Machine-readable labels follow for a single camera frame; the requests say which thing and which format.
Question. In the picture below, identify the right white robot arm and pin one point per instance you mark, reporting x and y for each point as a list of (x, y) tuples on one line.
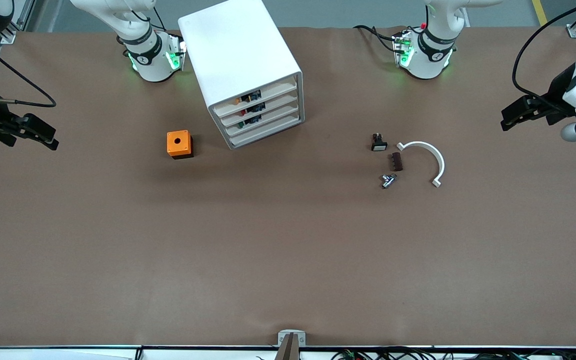
[(153, 65)]

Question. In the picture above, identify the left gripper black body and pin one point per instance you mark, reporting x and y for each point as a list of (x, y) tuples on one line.
[(554, 99)]

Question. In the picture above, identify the white drawer with blue button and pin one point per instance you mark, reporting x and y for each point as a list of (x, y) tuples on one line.
[(280, 104)]

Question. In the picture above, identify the brown table cover sheet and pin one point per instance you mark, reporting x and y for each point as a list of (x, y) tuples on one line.
[(288, 250)]

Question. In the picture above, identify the black switch with white cap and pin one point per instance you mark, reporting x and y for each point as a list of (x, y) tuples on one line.
[(379, 145)]

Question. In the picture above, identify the brown terminal block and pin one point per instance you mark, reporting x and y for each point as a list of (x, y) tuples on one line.
[(397, 162)]

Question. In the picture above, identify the small silver metal part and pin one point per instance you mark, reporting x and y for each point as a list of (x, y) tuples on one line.
[(388, 181)]

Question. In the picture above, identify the white drawer with orange button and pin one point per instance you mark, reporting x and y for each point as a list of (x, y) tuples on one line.
[(278, 93)]

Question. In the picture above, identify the aluminium corner bracket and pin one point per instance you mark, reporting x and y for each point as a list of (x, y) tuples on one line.
[(575, 31), (8, 36)]

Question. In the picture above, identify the orange push button switch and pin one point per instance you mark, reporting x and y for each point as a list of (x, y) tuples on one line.
[(240, 100)]

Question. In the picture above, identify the white curved plastic arc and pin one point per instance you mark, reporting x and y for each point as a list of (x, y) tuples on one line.
[(441, 165)]

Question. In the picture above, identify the white drawer cabinet shell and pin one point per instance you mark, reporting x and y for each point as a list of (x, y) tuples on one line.
[(238, 50)]

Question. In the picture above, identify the small blue object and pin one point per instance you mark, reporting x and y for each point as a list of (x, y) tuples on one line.
[(253, 120)]

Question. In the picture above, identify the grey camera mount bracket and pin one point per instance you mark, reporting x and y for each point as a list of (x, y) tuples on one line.
[(283, 340)]

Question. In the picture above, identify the orange button enclosure box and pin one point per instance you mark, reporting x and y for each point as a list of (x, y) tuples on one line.
[(178, 142)]

